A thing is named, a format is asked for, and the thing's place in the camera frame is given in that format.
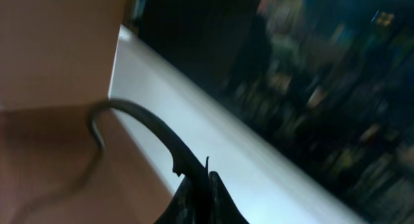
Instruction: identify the black cable bundle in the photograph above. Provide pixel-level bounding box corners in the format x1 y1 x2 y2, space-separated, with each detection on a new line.
9 97 213 224

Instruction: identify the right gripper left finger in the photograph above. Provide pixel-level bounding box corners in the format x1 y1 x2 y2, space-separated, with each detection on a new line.
154 177 204 224

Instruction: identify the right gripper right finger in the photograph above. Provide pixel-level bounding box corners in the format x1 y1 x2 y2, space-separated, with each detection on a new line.
209 172 248 224

